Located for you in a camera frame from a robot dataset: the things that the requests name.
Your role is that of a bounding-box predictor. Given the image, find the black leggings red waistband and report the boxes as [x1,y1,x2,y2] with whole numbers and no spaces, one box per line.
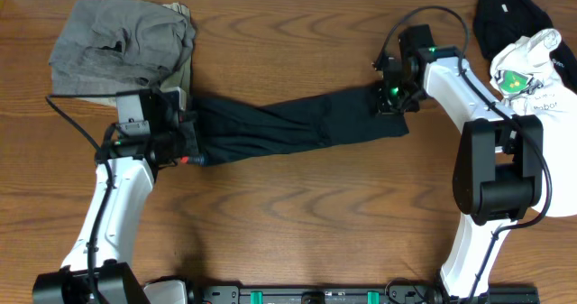
[181,82,408,166]

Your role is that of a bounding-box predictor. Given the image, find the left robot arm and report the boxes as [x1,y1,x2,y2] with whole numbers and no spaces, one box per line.
[32,87,198,303]

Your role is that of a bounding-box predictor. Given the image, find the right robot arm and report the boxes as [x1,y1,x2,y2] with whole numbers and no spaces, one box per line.
[374,24,543,303]

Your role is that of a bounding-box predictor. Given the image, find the folded beige garment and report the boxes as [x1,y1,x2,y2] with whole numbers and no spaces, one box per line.
[53,2,195,109]

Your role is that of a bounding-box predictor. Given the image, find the black t-shirt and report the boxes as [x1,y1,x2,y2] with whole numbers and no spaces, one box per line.
[472,0,577,93]

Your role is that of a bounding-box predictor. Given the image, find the white printed t-shirt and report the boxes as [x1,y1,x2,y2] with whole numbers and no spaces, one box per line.
[490,27,577,218]

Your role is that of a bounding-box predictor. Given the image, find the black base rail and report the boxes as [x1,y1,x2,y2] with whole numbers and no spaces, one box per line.
[143,276,541,304]

